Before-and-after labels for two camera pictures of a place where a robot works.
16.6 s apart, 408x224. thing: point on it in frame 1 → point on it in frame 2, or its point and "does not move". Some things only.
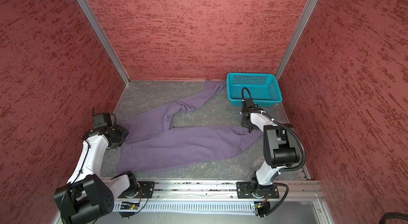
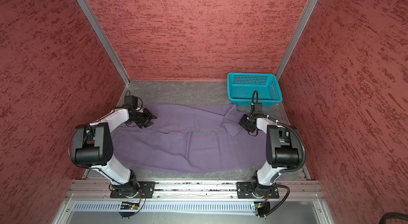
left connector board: x=129 y=206 does not move
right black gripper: x=244 y=123 does not move
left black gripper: x=124 y=132 → x=149 y=117
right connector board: x=261 y=209 does not move
